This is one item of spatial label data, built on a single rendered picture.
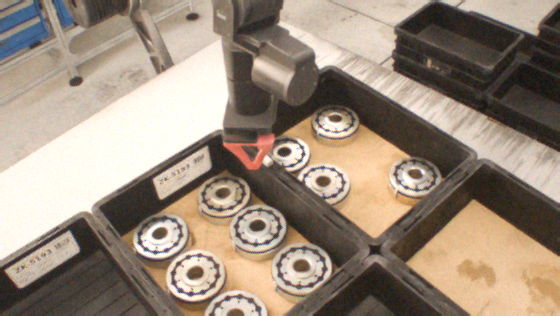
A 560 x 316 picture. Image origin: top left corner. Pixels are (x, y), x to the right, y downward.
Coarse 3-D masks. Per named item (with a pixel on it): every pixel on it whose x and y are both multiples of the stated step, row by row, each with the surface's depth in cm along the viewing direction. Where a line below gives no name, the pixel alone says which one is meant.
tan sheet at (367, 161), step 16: (304, 128) 116; (320, 144) 112; (352, 144) 111; (368, 144) 111; (384, 144) 111; (320, 160) 109; (336, 160) 108; (352, 160) 108; (368, 160) 108; (384, 160) 108; (352, 176) 105; (368, 176) 105; (384, 176) 105; (352, 192) 102; (368, 192) 102; (384, 192) 102; (352, 208) 99; (368, 208) 99; (384, 208) 99; (400, 208) 99; (368, 224) 96; (384, 224) 96
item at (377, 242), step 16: (352, 80) 111; (384, 96) 107; (400, 112) 104; (432, 128) 99; (464, 144) 96; (288, 176) 92; (448, 176) 91; (304, 192) 90; (432, 192) 88; (416, 208) 86; (352, 224) 84; (400, 224) 84; (368, 240) 82; (384, 240) 82
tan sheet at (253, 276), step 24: (192, 192) 104; (192, 216) 99; (192, 240) 95; (216, 240) 95; (288, 240) 95; (144, 264) 92; (240, 264) 91; (264, 264) 91; (240, 288) 88; (264, 288) 88; (192, 312) 85
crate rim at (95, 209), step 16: (192, 144) 99; (176, 160) 96; (144, 176) 94; (272, 176) 92; (112, 192) 91; (96, 208) 89; (320, 208) 87; (336, 224) 85; (112, 240) 84; (352, 240) 82; (128, 256) 81; (368, 256) 80; (144, 272) 81; (336, 272) 78; (160, 288) 77; (320, 288) 76; (304, 304) 74
